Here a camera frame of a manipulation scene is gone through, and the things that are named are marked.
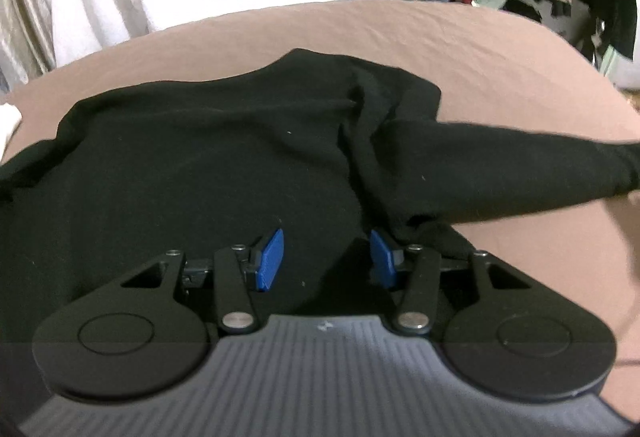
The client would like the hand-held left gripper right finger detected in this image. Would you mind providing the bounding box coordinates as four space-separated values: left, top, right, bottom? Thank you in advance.
369 227 533 335

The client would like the black sweater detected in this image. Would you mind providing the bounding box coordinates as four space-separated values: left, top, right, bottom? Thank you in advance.
0 48 640 318

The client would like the beige curtain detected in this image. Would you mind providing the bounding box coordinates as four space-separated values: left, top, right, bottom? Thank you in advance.
0 0 57 85

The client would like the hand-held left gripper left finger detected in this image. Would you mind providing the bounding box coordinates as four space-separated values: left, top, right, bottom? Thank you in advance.
120 228 286 335

